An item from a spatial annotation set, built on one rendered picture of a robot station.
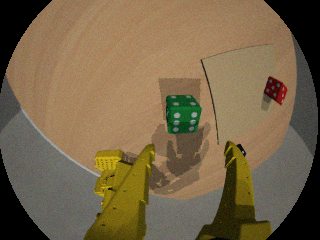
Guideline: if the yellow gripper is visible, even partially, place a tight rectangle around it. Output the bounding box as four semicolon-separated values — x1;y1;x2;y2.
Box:
83;141;271;240

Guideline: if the green die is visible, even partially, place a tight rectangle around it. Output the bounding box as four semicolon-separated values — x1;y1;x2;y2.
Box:
166;95;202;134

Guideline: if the red die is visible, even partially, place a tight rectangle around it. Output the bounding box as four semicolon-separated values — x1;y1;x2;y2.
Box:
264;76;287;105

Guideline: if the tan square mat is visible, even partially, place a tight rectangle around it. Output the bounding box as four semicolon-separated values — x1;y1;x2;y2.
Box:
201;44;276;145

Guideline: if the black die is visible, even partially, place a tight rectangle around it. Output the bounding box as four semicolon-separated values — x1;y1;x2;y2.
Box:
236;144;246;157

